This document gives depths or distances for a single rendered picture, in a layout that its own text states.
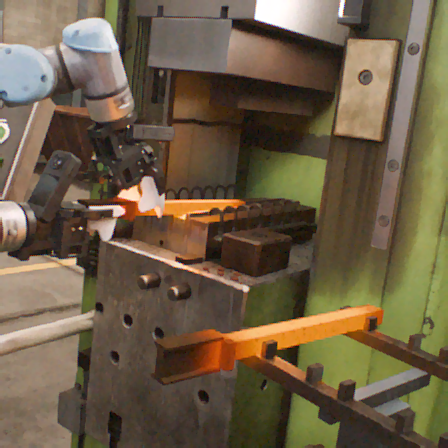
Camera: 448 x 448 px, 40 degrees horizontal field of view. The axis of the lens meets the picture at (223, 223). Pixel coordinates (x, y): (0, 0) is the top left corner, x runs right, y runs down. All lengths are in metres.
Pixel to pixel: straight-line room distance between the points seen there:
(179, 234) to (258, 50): 0.39
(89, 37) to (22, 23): 9.32
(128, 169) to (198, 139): 0.48
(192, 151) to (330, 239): 0.47
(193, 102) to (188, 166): 0.15
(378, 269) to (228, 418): 0.38
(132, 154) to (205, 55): 0.25
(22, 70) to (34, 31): 9.55
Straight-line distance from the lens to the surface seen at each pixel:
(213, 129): 1.56
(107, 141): 1.06
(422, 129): 1.12
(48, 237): 1.00
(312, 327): 0.84
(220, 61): 1.16
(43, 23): 10.49
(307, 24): 1.27
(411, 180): 1.13
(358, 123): 1.14
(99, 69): 1.00
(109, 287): 1.30
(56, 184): 0.97
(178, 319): 1.18
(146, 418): 1.31
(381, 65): 1.13
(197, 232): 1.19
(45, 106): 1.51
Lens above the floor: 1.22
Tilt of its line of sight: 11 degrees down
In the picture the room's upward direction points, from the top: 7 degrees clockwise
